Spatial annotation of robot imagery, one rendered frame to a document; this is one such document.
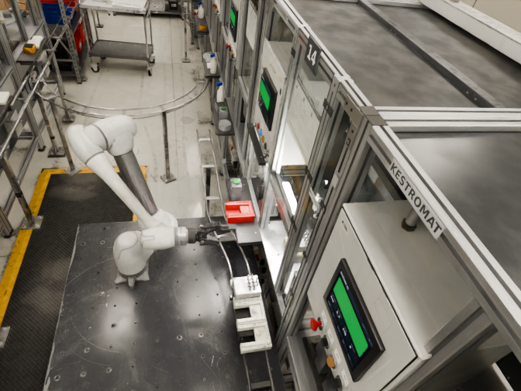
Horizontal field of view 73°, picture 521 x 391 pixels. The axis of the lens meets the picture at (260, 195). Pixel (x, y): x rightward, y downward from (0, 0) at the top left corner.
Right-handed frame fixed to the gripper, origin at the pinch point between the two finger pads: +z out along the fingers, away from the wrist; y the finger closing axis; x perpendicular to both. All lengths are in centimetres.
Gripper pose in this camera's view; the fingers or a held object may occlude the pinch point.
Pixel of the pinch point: (229, 233)
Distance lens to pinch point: 172.9
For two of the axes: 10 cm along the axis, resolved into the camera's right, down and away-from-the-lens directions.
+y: 1.3, -7.2, -6.9
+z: 9.7, -0.5, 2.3
